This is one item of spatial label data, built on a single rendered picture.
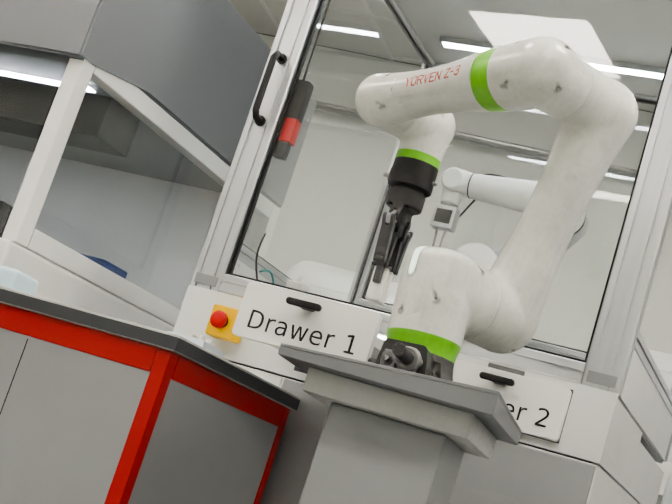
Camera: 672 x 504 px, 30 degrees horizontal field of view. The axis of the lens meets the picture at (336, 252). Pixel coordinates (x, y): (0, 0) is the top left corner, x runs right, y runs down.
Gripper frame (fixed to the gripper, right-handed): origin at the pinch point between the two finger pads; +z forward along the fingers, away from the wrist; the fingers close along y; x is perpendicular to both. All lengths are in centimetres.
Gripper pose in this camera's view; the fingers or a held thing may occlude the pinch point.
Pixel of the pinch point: (379, 286)
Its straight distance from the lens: 247.9
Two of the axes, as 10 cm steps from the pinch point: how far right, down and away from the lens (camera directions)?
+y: -3.4, -2.8, -9.0
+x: 8.9, 2.0, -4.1
